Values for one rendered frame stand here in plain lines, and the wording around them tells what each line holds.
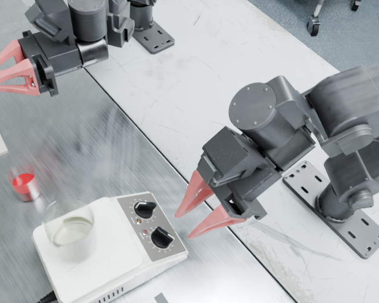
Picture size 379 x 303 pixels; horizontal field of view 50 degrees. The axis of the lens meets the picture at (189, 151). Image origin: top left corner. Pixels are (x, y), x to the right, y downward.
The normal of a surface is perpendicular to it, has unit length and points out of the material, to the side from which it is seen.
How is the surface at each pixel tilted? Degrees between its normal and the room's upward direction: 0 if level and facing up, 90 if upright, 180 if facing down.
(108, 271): 0
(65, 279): 0
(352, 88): 23
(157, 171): 0
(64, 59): 90
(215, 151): 41
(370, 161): 54
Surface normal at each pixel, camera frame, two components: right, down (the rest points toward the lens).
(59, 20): 0.54, 0.73
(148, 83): 0.11, -0.56
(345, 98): -0.33, -0.46
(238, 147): -0.48, -0.18
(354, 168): -0.73, -0.25
